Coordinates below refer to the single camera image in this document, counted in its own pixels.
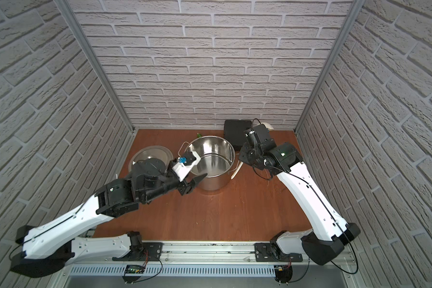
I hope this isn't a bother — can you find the cream plastic ladle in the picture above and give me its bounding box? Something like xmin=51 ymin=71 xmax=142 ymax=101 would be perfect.
xmin=230 ymin=162 xmax=243 ymax=180

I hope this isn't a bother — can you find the stainless steel pot lid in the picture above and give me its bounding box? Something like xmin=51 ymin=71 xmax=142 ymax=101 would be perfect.
xmin=128 ymin=145 xmax=174 ymax=172

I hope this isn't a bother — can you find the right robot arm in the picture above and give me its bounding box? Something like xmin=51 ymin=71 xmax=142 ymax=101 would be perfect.
xmin=239 ymin=124 xmax=361 ymax=265

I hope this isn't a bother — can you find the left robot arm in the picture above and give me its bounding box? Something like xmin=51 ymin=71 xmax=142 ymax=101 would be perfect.
xmin=10 ymin=152 xmax=205 ymax=278

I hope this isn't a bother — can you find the black plastic tool case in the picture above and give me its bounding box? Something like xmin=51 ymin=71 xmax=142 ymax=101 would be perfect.
xmin=223 ymin=120 xmax=252 ymax=152

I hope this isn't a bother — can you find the left controller board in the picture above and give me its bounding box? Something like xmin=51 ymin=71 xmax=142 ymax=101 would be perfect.
xmin=124 ymin=265 xmax=146 ymax=276

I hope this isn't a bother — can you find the controller board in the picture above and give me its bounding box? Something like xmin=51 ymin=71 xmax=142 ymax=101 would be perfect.
xmin=124 ymin=265 xmax=146 ymax=276
xmin=274 ymin=265 xmax=293 ymax=284

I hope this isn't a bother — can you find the right controller board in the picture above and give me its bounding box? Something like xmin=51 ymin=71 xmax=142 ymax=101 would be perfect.
xmin=274 ymin=265 xmax=293 ymax=284

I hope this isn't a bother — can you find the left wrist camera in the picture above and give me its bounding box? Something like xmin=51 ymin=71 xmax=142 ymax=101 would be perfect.
xmin=172 ymin=151 xmax=201 ymax=182

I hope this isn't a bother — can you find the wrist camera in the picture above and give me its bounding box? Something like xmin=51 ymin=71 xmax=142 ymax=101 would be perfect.
xmin=261 ymin=122 xmax=274 ymax=131
xmin=172 ymin=151 xmax=201 ymax=182

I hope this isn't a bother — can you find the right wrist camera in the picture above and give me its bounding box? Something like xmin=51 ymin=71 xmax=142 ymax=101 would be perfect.
xmin=261 ymin=122 xmax=274 ymax=131

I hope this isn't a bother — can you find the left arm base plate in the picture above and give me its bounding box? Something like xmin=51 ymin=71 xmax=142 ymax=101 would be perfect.
xmin=112 ymin=242 xmax=163 ymax=262

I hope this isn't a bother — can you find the aluminium front rail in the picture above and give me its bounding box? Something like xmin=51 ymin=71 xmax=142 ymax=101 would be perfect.
xmin=60 ymin=239 xmax=357 ymax=267

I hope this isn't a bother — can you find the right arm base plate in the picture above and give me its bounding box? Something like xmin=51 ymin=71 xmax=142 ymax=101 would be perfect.
xmin=254 ymin=242 xmax=303 ymax=263

